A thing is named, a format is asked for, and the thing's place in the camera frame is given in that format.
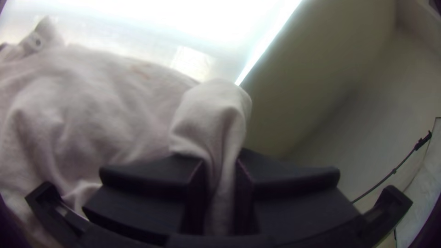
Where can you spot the cream t-shirt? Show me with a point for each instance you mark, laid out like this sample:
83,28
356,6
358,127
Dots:
86,113

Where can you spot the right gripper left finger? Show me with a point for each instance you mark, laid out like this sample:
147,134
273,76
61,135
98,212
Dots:
148,196

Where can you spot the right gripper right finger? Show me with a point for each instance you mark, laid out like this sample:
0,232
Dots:
293,203

